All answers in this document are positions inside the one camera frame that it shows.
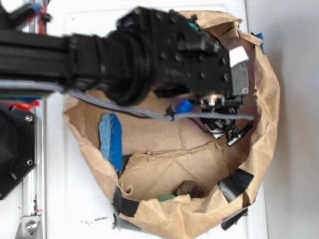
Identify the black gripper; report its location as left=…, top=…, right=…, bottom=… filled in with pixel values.
left=117, top=7, right=249, bottom=146

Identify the blue plastic bottle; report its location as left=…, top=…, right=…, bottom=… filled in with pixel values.
left=176, top=100, right=194, bottom=114

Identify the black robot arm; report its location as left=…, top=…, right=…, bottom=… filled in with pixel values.
left=0, top=4, right=255, bottom=146

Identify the blue sponge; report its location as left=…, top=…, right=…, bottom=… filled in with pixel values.
left=99, top=113, right=123, bottom=172

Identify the blue tape right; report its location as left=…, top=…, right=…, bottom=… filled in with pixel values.
left=250, top=31, right=267, bottom=56

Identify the brown paper bag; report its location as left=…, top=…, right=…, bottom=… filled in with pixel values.
left=63, top=11, right=280, bottom=239

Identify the brown rock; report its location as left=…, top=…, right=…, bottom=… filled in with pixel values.
left=173, top=180, right=204, bottom=198

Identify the green object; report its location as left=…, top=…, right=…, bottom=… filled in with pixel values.
left=158, top=194, right=176, bottom=202

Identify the black tape bottom left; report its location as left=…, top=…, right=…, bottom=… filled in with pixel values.
left=112, top=188, right=141, bottom=232

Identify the black tape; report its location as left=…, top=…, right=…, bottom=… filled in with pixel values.
left=217, top=168, right=254, bottom=203
left=112, top=188, right=141, bottom=232
left=221, top=208, right=248, bottom=231

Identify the black tape inner right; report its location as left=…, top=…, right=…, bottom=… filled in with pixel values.
left=217, top=168, right=254, bottom=203

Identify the black tape bottom right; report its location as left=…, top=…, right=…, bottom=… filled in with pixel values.
left=221, top=208, right=248, bottom=231

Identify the grey braided cable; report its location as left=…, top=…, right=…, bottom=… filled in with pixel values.
left=0, top=81, right=256, bottom=122

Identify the red cable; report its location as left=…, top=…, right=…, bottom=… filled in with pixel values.
left=4, top=3, right=50, bottom=110

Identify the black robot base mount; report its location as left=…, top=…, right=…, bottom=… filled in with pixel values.
left=0, top=104, right=36, bottom=200

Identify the aluminium rail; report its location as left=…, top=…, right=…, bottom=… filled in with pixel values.
left=21, top=0, right=47, bottom=239

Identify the metal corner bracket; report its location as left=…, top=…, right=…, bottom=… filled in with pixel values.
left=15, top=215, right=43, bottom=239

